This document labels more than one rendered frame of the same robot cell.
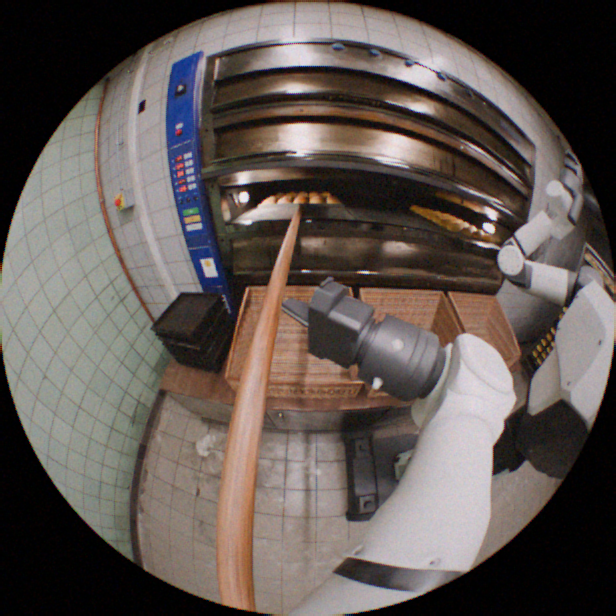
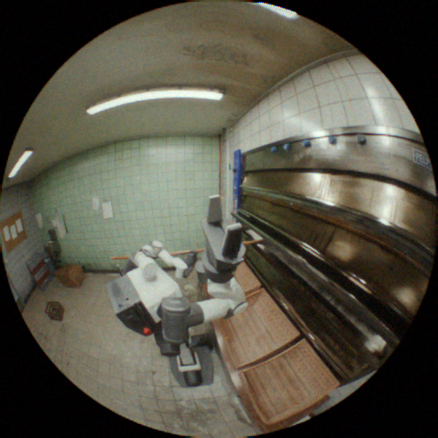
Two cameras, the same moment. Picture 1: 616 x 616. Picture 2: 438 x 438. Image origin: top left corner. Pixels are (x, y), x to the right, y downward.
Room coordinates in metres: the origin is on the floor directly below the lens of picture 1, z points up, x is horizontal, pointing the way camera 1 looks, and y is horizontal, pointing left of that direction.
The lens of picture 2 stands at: (0.12, -0.91, 1.80)
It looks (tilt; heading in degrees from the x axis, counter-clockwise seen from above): 18 degrees down; 73
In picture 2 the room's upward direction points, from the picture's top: straight up
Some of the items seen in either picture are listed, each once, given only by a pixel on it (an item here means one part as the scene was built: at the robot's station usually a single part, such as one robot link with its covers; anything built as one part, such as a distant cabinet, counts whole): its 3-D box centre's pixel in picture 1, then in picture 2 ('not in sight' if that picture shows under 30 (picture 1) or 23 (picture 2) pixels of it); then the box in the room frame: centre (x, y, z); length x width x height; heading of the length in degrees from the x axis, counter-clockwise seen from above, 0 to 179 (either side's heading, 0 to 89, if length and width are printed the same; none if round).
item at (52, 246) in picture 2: not in sight; (52, 249); (-3.44, 1.17, 0.71); 0.47 x 0.36 x 0.91; 179
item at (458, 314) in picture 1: (484, 332); (288, 385); (0.51, -1.13, 0.72); 0.56 x 0.49 x 0.28; 88
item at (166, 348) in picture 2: (515, 434); (167, 332); (-0.08, -0.54, 1.00); 0.28 x 0.13 x 0.18; 90
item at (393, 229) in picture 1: (412, 232); (295, 278); (0.81, -0.52, 1.16); 1.80 x 0.06 x 0.04; 89
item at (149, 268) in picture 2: not in sight; (146, 265); (-0.06, -0.47, 1.47); 0.10 x 0.07 x 0.09; 124
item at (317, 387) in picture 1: (296, 338); (228, 281); (0.53, 0.06, 0.72); 0.56 x 0.49 x 0.28; 89
